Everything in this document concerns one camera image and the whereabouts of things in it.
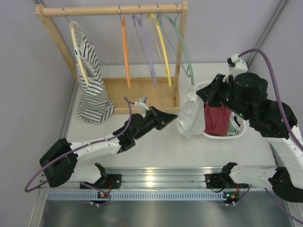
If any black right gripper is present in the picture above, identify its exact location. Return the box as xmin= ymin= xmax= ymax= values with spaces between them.
xmin=196 ymin=73 xmax=250 ymax=121

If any orange plastic hanger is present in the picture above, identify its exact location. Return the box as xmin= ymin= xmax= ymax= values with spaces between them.
xmin=121 ymin=16 xmax=131 ymax=88

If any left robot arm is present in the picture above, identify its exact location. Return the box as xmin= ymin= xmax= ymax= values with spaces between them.
xmin=40 ymin=106 xmax=178 ymax=188

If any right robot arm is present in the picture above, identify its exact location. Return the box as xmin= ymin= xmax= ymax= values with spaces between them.
xmin=196 ymin=72 xmax=303 ymax=203

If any green plastic hanger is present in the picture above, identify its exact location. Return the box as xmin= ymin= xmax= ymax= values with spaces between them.
xmin=159 ymin=14 xmax=195 ymax=86

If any black white striped tank top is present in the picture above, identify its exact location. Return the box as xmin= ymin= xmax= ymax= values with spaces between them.
xmin=71 ymin=21 xmax=115 ymax=124

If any yellow plastic hanger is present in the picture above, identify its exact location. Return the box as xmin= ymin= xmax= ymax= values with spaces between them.
xmin=147 ymin=14 xmax=172 ymax=87

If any purple plastic hanger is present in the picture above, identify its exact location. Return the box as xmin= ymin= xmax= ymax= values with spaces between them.
xmin=132 ymin=15 xmax=157 ymax=87

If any cream plastic hanger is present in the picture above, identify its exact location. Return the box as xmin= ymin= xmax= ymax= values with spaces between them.
xmin=69 ymin=22 xmax=89 ymax=86

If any red garment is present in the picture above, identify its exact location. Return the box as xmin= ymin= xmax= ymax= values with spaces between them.
xmin=204 ymin=105 xmax=232 ymax=137

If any white perforated laundry basket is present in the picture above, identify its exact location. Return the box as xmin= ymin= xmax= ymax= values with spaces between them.
xmin=194 ymin=81 xmax=247 ymax=140

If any wooden clothes rack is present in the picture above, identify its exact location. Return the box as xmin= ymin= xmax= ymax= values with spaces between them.
xmin=35 ymin=1 xmax=189 ymax=114

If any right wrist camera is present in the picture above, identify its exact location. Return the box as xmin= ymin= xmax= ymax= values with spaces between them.
xmin=223 ymin=54 xmax=248 ymax=81

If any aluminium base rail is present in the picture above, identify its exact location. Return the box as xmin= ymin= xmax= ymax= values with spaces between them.
xmin=40 ymin=166 xmax=251 ymax=190

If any grey slotted cable duct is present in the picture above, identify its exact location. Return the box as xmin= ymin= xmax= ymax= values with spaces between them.
xmin=47 ymin=191 xmax=239 ymax=201

